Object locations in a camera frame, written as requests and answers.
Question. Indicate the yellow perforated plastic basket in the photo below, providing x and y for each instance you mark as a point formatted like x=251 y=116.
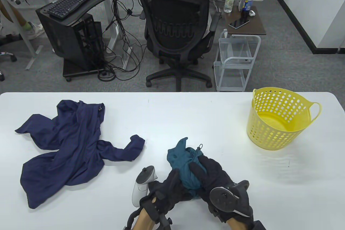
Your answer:
x=272 y=133

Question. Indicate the brown side table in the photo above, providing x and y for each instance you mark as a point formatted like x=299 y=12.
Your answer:
x=256 y=23

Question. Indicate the person's right forearm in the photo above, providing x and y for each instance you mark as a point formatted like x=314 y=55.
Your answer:
x=238 y=224

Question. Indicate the black rolling computer platform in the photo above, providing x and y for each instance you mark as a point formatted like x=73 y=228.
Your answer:
x=72 y=69

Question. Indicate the blue cap soda bottle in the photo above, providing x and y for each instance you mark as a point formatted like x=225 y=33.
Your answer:
x=246 y=4

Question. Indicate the navy blue clothes jacket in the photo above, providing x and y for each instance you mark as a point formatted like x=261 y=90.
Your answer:
x=70 y=143

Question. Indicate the chrome chair base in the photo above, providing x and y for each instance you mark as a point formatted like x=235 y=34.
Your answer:
x=10 y=58

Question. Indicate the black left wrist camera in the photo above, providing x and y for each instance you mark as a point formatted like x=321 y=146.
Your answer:
x=156 y=211

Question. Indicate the black smartphone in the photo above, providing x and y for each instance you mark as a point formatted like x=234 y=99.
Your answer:
x=238 y=23

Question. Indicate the person's left hand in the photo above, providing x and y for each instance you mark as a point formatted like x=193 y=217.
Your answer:
x=172 y=186

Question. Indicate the person's left forearm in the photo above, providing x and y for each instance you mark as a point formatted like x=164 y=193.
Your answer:
x=142 y=220

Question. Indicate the black keyboard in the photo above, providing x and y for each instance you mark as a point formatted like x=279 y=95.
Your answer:
x=71 y=2

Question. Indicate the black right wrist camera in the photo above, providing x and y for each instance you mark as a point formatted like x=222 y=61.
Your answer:
x=260 y=226

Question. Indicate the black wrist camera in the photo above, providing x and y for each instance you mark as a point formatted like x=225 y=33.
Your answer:
x=156 y=211
x=260 y=226

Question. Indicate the grey right hand controller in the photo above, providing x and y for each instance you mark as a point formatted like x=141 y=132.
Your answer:
x=223 y=197

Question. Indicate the teal zipper clothes jacket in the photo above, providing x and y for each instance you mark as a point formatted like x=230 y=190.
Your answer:
x=186 y=165

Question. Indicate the black computer tower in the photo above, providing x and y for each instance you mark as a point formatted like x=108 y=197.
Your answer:
x=59 y=35

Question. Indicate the black mesh office chair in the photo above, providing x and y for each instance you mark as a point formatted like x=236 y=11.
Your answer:
x=175 y=52

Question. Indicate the person's right hand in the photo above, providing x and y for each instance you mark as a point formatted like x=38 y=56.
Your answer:
x=213 y=173

